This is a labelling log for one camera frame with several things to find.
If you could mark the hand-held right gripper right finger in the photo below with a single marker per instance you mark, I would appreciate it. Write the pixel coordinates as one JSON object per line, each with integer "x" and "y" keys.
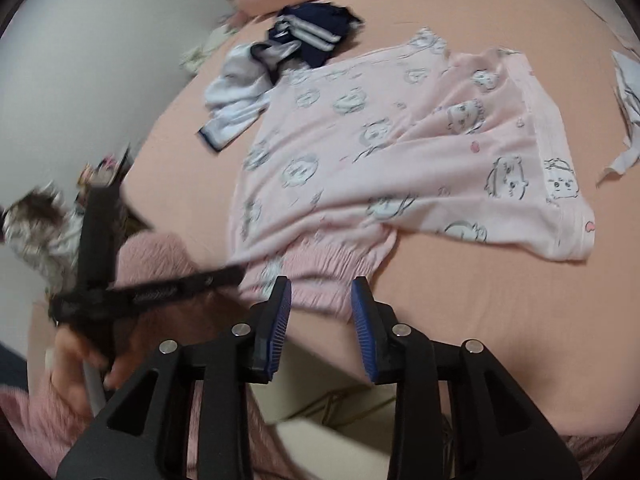
{"x": 362, "y": 330}

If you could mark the navy white-striped garment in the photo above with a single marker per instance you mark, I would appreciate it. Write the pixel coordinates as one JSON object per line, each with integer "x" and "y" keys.
{"x": 320, "y": 30}

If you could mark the pink cartoon-print pajama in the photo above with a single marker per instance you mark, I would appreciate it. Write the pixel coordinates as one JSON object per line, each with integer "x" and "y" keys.
{"x": 400, "y": 160}

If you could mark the folded white garment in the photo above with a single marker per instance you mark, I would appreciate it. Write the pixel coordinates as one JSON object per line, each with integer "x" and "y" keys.
{"x": 627, "y": 110}

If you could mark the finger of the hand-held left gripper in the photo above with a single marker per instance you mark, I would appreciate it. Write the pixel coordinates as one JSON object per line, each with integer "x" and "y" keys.
{"x": 100, "y": 240}
{"x": 175, "y": 290}

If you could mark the person's left hand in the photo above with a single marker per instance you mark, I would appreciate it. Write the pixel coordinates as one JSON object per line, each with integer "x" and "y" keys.
{"x": 70, "y": 365}

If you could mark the person's left forearm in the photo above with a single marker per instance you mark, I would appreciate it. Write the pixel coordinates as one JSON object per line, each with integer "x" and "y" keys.
{"x": 35, "y": 430}

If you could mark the round pink bed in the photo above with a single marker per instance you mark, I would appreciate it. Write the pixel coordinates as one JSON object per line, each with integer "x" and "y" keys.
{"x": 475, "y": 320}

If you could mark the brown white patterned cloth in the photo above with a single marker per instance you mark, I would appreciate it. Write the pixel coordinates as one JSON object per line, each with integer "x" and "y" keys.
{"x": 35, "y": 240}

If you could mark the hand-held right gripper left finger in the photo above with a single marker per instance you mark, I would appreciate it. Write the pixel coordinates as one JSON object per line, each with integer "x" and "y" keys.
{"x": 280, "y": 330}

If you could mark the pile of light clothes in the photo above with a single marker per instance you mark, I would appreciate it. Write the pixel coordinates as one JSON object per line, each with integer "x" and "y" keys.
{"x": 205, "y": 52}

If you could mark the white navy-trimmed t-shirt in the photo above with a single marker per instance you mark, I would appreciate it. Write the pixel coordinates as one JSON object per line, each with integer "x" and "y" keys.
{"x": 235, "y": 100}

